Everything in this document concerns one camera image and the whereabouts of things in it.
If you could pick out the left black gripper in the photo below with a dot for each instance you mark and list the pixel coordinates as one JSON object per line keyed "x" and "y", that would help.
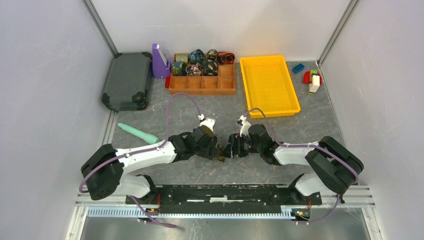
{"x": 210, "y": 151}

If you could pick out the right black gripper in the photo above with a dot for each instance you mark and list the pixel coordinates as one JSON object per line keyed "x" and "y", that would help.
{"x": 234, "y": 147}

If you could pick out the orange blue floral tie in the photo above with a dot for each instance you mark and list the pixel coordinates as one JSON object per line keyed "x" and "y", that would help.
{"x": 217, "y": 156}

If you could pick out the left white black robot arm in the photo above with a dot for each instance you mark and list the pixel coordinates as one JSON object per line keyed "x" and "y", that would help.
{"x": 109, "y": 171}

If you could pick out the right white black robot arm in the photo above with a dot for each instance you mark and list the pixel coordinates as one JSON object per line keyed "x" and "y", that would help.
{"x": 334, "y": 167}

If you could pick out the teal green pen tool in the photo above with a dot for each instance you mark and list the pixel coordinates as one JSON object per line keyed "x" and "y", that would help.
{"x": 147, "y": 137}

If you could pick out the orange compartment organizer box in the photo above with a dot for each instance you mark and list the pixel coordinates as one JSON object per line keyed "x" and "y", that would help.
{"x": 222, "y": 84}

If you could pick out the yellow plastic tray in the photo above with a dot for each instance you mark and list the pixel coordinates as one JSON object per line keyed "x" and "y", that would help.
{"x": 268, "y": 87}

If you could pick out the small red block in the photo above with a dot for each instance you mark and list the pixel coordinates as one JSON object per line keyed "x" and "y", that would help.
{"x": 167, "y": 82}

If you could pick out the pink floral rolled tie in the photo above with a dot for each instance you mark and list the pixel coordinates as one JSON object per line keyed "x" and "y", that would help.
{"x": 194, "y": 70}

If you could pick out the black floral rolled tie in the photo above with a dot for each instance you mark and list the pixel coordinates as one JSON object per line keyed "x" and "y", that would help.
{"x": 210, "y": 67}

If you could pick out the teal navy rolled tie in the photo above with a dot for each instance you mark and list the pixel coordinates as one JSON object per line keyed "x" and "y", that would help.
{"x": 179, "y": 69}

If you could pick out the purple dispenser stand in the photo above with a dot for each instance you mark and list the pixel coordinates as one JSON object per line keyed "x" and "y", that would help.
{"x": 161, "y": 65}

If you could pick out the dark blue rolled tie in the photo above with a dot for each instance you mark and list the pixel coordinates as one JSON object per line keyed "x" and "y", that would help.
{"x": 196, "y": 57}

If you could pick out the olive patterned rolled tie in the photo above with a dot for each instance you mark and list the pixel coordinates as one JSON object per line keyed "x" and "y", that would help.
{"x": 181, "y": 58}

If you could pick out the orange black rolled tie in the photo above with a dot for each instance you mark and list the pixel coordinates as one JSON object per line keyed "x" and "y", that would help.
{"x": 225, "y": 58}

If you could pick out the black yellow rolled tie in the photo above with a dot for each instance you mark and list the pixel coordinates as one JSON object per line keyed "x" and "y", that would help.
{"x": 212, "y": 55}

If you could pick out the dark grey suitcase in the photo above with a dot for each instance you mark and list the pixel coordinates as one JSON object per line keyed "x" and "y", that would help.
{"x": 128, "y": 82}

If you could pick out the cream toy block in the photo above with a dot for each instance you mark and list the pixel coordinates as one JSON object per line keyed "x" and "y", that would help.
{"x": 315, "y": 83}

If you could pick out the red toy block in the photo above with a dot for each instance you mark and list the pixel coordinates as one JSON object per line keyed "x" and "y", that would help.
{"x": 307, "y": 78}

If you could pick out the blue toy brick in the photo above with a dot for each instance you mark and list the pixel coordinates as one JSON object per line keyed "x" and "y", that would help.
{"x": 298, "y": 68}

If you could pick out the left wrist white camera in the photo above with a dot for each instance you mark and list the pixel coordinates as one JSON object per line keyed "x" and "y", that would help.
{"x": 206, "y": 122}

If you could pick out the wrist white camera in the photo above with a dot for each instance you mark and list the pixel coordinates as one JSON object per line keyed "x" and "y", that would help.
{"x": 206, "y": 122}
{"x": 244, "y": 126}

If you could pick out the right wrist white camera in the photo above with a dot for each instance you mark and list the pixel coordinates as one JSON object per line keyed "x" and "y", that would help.
{"x": 244, "y": 126}

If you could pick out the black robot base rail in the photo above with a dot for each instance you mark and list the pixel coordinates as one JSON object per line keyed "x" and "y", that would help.
{"x": 227, "y": 199}

